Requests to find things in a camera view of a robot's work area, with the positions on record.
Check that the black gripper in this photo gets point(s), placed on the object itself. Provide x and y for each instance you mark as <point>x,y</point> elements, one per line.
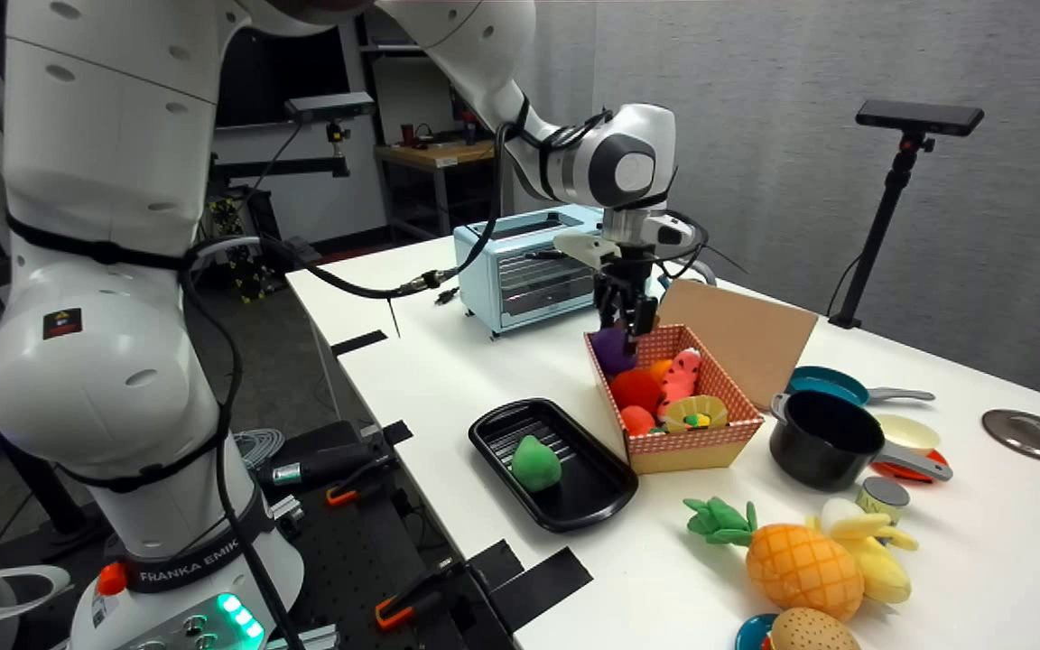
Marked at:
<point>631,270</point>

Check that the purple grape plush toy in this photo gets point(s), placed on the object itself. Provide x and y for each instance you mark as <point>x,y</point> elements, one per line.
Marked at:
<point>611,353</point>

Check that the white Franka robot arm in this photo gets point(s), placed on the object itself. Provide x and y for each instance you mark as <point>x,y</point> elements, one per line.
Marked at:
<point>99,361</point>

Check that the red tomato plush toy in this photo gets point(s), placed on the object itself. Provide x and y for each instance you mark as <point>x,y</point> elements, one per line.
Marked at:
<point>633,386</point>

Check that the pink plush toy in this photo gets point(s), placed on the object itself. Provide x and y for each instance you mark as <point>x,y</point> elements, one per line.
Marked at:
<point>680,374</point>

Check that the orange plush toy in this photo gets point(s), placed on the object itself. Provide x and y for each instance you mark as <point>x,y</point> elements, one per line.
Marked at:
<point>638,420</point>

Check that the yellow green round plush toy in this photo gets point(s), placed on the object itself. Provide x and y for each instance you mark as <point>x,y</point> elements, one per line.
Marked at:
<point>696,412</point>

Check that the black ridged tray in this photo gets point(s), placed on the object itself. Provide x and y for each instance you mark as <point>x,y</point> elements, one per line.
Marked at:
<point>580,480</point>

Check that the teal toy pan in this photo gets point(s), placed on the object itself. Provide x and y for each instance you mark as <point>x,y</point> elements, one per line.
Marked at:
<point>828,382</point>

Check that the black toy pot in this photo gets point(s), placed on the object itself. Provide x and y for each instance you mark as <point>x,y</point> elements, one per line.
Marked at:
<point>823,440</point>

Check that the pineapple plush toy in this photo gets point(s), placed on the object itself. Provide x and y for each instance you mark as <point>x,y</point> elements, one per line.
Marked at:
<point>799,568</point>

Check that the yellow banana plush toy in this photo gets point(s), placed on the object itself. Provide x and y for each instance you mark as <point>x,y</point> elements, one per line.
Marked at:
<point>883,565</point>

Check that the brown bread plush toy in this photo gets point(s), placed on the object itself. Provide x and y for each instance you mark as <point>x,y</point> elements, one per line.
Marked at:
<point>809,628</point>

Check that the open cardboard box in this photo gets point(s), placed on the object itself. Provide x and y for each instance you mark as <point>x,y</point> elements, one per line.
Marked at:
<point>731,329</point>

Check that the light blue toaster oven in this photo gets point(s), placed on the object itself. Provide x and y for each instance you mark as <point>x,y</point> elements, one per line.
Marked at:
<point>522,282</point>

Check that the wooden side table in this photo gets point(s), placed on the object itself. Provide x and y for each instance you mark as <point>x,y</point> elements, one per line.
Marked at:
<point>436,151</point>

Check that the black tape strip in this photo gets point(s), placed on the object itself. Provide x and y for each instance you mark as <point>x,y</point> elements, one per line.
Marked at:
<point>394,429</point>
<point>359,339</point>
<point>537,582</point>

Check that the black tripod stand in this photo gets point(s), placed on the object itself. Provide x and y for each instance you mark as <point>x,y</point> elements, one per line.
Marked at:
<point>883,220</point>

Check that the small silver can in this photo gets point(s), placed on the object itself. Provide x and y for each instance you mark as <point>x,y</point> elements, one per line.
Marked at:
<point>883,494</point>

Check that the blue plate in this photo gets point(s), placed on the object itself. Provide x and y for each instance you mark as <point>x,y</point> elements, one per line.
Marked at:
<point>751,633</point>

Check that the black clamp with orange tip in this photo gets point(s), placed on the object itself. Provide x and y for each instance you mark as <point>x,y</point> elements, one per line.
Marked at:
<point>325,467</point>
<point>412,600</point>

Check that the potted plant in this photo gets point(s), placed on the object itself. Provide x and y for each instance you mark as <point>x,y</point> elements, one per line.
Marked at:
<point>235,245</point>

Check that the round metal table cover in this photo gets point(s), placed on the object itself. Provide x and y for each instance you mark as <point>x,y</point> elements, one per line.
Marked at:
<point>1033,434</point>

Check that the black camera bar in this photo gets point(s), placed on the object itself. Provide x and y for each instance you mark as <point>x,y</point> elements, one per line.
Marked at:
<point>917,118</point>

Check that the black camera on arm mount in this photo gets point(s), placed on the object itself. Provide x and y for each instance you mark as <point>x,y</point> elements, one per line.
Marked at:
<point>325,104</point>

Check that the black wall monitor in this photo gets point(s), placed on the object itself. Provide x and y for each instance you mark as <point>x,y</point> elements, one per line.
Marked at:
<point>289,72</point>

